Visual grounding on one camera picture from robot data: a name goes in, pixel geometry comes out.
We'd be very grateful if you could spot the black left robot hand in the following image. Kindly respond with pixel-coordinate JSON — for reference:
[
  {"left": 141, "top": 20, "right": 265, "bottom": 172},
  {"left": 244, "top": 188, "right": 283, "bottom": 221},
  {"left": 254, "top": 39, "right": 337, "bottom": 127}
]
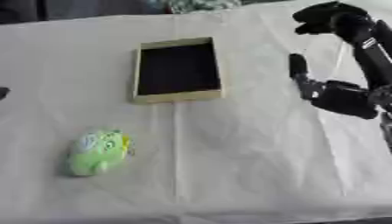
[{"left": 0, "top": 87, "right": 12, "bottom": 102}]

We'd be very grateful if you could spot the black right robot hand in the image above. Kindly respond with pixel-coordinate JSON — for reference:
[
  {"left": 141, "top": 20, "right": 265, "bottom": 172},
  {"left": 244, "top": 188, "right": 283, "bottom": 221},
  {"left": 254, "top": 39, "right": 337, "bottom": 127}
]
[{"left": 288, "top": 1, "right": 392, "bottom": 121}]

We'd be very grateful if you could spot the green soft toy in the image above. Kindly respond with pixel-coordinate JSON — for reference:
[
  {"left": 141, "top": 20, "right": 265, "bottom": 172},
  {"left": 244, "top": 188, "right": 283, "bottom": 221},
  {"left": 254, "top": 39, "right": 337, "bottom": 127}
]
[{"left": 64, "top": 127, "right": 138, "bottom": 178}]

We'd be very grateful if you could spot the tan cardboard box black inside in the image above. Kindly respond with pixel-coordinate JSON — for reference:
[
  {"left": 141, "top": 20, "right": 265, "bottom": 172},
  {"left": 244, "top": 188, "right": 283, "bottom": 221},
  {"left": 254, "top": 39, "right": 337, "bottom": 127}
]
[{"left": 129, "top": 36, "right": 226, "bottom": 105}]

